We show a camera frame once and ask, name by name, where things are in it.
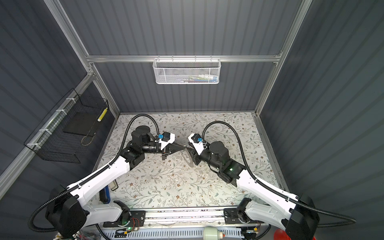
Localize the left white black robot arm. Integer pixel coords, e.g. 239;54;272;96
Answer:
45;126;185;237

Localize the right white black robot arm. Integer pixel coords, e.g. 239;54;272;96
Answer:
188;138;320;240

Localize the white plastic bottle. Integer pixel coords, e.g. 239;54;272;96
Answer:
203;227;225;240

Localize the yellow marker pen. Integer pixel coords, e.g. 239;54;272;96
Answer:
97;108;108;122

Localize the black blue handheld device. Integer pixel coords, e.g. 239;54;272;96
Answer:
99;180;119;204

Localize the red cup with pens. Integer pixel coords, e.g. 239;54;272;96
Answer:
274;229;316;240

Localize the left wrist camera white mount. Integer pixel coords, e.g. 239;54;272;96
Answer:
158;132;176;151

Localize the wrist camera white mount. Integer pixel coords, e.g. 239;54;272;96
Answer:
158;132;176;151
188;134;207;155

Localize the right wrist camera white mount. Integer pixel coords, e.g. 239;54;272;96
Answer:
188;134;207;155

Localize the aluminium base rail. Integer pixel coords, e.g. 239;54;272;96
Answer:
61;205;305;232

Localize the white wire mesh basket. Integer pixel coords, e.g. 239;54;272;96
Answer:
153;59;222;85

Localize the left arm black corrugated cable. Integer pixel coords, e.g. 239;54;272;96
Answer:
27;113;160;233

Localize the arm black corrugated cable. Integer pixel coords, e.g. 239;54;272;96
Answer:
27;113;160;233
201;120;357;228

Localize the white cable duct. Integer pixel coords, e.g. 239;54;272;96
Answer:
103;227;245;240

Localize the black wire basket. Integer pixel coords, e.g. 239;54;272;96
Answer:
24;89;109;164

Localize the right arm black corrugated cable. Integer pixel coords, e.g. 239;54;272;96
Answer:
201;120;357;228

